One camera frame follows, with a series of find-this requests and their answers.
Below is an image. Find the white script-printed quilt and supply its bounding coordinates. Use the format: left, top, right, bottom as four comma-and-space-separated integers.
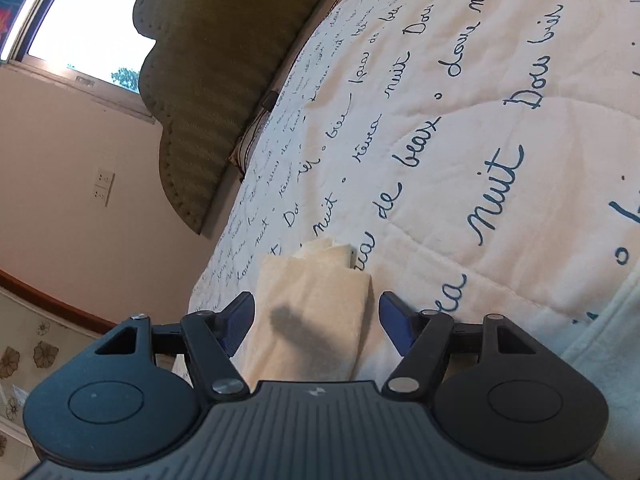
187, 0, 640, 480

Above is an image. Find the cream towel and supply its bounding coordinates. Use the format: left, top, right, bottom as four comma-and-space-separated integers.
242, 238, 374, 387

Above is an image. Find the white wall socket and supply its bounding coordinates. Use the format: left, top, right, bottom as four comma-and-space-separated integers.
93, 168, 116, 207

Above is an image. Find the colourful patterned curtain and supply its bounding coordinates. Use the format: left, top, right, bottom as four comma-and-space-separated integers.
0, 0, 32, 63

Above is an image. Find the window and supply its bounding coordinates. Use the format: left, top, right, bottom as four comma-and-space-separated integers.
0, 0, 162, 117

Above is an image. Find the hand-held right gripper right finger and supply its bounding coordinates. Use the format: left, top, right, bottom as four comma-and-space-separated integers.
378, 292, 544, 402

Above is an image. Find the olive upholstered headboard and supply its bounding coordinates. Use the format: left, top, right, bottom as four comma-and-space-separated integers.
132, 0, 352, 237

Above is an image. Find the striped pillow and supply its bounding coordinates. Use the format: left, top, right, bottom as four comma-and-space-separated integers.
228, 110, 274, 184

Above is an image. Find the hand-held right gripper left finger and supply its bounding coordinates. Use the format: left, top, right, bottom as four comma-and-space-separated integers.
94, 291, 257, 402

